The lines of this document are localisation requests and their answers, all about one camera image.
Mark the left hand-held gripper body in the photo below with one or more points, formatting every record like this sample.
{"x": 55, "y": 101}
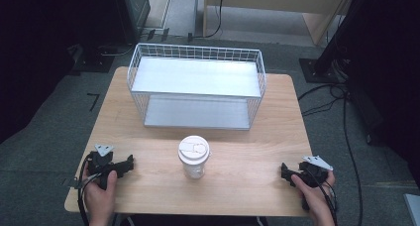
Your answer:
{"x": 100, "y": 163}

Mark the white cup with lid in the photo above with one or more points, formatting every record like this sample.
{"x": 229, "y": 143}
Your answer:
{"x": 194, "y": 156}

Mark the person's right hand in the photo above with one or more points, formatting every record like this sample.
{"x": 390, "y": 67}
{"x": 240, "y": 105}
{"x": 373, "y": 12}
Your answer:
{"x": 313, "y": 196}

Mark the person's left hand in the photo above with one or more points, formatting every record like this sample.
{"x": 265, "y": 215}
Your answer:
{"x": 99, "y": 196}

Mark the person's dark clothing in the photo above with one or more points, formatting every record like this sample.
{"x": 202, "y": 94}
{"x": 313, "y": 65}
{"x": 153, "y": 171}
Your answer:
{"x": 191, "y": 221}

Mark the black floor plate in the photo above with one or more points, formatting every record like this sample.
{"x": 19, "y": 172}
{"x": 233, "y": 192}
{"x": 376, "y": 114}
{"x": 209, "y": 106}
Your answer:
{"x": 92, "y": 59}

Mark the grey box corner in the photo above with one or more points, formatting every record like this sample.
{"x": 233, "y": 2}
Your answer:
{"x": 414, "y": 209}

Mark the dark curtain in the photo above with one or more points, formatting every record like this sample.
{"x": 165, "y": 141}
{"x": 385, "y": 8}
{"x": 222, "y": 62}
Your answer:
{"x": 39, "y": 37}
{"x": 393, "y": 70}

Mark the black cabinet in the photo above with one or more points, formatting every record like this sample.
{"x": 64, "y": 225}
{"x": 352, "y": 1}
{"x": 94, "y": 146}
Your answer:
{"x": 132, "y": 11}

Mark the black slanted stand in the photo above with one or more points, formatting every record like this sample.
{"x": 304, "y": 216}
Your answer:
{"x": 343, "y": 31}

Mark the light wooden furniture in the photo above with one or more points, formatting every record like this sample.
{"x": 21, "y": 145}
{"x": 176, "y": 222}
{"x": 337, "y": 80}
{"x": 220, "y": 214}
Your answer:
{"x": 280, "y": 1}

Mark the black stand base plate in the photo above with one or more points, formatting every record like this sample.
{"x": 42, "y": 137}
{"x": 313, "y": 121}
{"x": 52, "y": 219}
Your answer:
{"x": 313, "y": 72}

